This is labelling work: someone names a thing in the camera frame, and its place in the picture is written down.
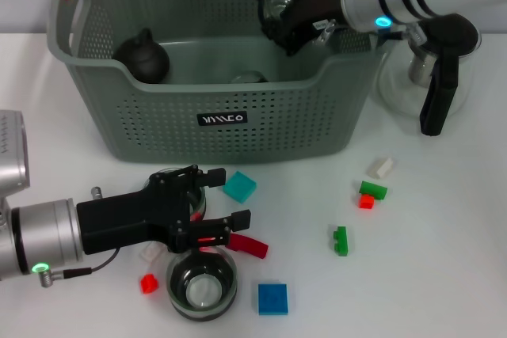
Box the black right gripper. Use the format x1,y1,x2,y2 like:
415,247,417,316
260,0,349,58

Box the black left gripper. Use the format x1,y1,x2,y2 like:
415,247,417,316
76,163,254,256

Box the teal square building block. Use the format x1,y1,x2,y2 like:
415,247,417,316
223,170,257,204

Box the dark red curved block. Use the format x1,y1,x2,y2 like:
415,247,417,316
228,234,269,260

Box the grey-green perforated storage bin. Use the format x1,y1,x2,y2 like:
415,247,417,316
46,0,397,165

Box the clear white flat block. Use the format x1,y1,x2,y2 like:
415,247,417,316
139,243,163,263

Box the blue square building block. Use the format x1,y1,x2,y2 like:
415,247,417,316
257,283,289,316

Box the green notched building block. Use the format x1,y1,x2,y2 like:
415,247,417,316
328,226,350,256

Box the green long building block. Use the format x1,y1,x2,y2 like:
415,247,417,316
358,180,388,200

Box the white sloped building block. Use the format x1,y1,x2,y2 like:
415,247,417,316
366,157,395,180

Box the metal plug right gripper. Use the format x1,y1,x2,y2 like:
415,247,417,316
316,17,338,47

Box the small black clay teapot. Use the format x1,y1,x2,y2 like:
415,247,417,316
113,28,171,85

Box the glass teapot black lid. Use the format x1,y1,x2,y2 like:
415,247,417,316
375,13,482,137

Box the left arm cable with plug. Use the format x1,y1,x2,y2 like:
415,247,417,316
37,250,122,287

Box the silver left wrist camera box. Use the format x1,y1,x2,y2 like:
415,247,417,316
0,110,31,199

